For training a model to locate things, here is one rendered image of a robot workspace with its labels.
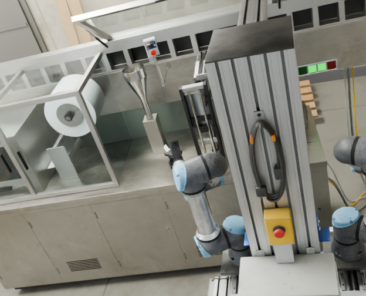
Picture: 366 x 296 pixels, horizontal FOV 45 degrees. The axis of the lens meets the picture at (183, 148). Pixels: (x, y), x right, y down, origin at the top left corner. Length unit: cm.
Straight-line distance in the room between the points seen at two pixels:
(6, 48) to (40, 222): 321
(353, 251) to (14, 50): 477
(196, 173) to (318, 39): 144
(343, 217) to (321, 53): 126
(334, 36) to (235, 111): 172
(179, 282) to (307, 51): 184
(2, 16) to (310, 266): 488
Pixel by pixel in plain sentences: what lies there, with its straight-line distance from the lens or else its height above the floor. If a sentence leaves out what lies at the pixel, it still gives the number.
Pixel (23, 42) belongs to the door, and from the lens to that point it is 585.
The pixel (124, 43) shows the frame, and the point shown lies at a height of 162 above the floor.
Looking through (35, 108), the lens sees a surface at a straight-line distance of 271.
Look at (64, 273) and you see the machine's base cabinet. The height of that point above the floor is 20.
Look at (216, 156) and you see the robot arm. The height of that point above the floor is 145.
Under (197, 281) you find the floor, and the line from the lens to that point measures 334.
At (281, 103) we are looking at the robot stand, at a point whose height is 187.
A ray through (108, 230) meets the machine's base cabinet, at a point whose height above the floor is 57.
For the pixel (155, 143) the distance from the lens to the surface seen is 298.
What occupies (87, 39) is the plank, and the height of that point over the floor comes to 109.
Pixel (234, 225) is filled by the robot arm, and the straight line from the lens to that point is 212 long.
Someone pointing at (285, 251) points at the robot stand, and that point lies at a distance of 164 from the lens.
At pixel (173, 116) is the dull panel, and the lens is 317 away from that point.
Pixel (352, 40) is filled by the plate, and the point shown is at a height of 132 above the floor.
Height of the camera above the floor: 251
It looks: 32 degrees down
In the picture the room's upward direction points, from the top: 17 degrees counter-clockwise
